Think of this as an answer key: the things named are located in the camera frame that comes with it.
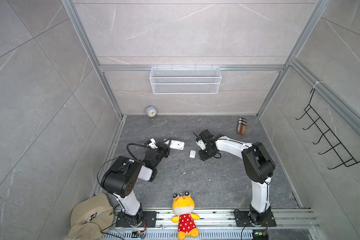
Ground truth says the white remote control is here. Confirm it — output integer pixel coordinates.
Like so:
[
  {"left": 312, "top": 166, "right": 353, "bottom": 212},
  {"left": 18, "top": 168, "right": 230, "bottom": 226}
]
[{"left": 171, "top": 140, "right": 185, "bottom": 150}]

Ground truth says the white battery cover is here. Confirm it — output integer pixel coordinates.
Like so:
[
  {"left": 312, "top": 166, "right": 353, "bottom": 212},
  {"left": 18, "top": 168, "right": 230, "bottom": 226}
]
[{"left": 189, "top": 150, "right": 197, "bottom": 159}]

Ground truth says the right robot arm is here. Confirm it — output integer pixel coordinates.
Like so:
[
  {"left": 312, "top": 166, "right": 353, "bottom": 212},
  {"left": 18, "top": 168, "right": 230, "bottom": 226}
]
[{"left": 195, "top": 130, "right": 276, "bottom": 226}]

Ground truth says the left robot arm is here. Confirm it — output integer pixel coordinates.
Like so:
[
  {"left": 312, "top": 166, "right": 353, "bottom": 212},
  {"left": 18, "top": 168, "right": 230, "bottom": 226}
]
[{"left": 100, "top": 139, "right": 172, "bottom": 219}]

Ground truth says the small round clock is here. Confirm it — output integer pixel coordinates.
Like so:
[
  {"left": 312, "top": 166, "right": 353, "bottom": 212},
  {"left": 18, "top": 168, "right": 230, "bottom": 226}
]
[{"left": 146, "top": 106, "right": 158, "bottom": 119}]

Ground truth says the plaid cylindrical can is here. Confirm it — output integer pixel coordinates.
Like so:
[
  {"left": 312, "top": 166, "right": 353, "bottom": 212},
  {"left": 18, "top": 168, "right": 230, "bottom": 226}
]
[{"left": 237, "top": 118, "right": 248, "bottom": 135}]

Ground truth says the yellow frog plush toy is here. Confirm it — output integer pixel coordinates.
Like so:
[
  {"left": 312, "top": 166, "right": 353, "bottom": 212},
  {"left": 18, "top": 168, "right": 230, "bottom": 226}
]
[{"left": 171, "top": 191, "right": 200, "bottom": 240}]

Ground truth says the beige cap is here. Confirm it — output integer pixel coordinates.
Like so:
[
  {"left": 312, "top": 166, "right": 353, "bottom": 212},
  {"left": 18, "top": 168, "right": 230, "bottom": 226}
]
[{"left": 67, "top": 193, "right": 114, "bottom": 240}]

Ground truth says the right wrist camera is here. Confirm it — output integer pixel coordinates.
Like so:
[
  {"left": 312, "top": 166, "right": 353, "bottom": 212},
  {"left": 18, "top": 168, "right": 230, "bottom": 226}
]
[{"left": 197, "top": 139, "right": 206, "bottom": 150}]

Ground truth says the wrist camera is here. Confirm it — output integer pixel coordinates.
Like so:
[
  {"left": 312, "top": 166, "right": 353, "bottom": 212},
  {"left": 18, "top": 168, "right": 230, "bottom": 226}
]
[
  {"left": 197, "top": 139, "right": 206, "bottom": 150},
  {"left": 147, "top": 138, "right": 158, "bottom": 149}
]

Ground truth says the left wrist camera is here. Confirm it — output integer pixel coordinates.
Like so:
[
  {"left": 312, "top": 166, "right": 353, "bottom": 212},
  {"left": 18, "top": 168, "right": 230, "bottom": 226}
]
[{"left": 147, "top": 138, "right": 158, "bottom": 149}]

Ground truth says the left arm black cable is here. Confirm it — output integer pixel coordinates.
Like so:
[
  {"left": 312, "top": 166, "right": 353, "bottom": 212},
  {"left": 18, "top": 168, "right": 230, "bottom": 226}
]
[{"left": 125, "top": 142, "right": 148, "bottom": 161}]

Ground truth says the white wire mesh basket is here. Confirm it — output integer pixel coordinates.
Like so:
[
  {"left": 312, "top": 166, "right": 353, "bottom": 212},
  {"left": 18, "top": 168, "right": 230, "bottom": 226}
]
[{"left": 150, "top": 67, "right": 222, "bottom": 95}]

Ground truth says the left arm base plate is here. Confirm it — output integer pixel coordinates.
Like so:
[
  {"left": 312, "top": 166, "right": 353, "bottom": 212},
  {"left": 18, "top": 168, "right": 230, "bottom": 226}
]
[{"left": 115, "top": 211, "right": 157, "bottom": 228}]

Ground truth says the aluminium rail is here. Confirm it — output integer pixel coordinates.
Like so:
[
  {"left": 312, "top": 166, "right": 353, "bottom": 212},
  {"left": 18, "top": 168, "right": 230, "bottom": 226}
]
[{"left": 113, "top": 208, "right": 320, "bottom": 230}]

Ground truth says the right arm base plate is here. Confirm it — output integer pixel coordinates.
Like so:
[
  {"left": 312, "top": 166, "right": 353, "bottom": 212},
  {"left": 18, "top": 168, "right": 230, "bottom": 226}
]
[{"left": 233, "top": 210, "right": 277, "bottom": 227}]

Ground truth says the black wall hook rack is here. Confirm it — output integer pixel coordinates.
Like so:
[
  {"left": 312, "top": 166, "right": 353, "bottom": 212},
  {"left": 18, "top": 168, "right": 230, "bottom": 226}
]
[{"left": 295, "top": 89, "right": 360, "bottom": 170}]

